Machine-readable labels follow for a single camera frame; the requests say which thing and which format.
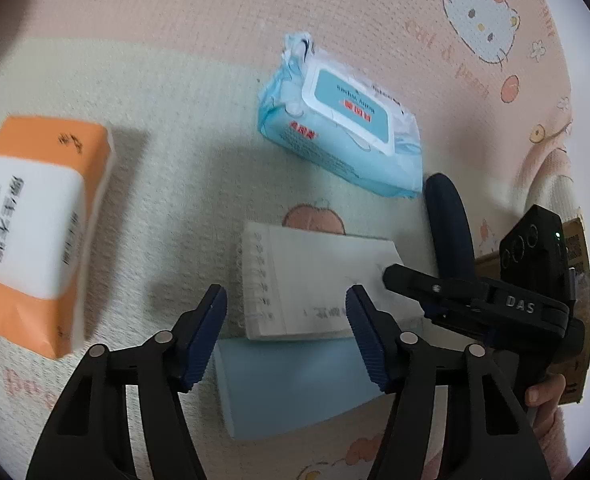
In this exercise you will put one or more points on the person's right hand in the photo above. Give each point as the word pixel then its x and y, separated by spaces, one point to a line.
pixel 542 391

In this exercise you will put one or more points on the pink cartoon printed mat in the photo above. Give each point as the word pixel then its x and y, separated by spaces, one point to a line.
pixel 175 40

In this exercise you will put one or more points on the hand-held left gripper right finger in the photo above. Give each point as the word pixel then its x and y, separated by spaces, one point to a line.
pixel 370 346

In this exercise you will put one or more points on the dark blue glasses case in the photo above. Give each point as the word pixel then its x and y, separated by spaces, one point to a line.
pixel 450 230

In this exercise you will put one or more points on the brown cardboard box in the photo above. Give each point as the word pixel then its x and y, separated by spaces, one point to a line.
pixel 577 245

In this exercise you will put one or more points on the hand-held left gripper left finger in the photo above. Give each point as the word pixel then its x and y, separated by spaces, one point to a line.
pixel 205 341

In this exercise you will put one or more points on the light blue glasses case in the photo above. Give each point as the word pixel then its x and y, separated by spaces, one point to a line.
pixel 295 385

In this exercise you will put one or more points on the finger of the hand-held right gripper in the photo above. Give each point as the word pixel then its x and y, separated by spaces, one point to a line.
pixel 425 285
pixel 455 322

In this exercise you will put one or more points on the blue wet wipes pack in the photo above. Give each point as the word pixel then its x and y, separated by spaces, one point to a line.
pixel 345 120

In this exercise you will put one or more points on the orange and white tissue pack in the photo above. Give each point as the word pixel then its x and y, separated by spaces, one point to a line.
pixel 35 220

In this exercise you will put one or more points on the white spiral notepad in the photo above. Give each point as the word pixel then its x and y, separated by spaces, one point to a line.
pixel 315 280

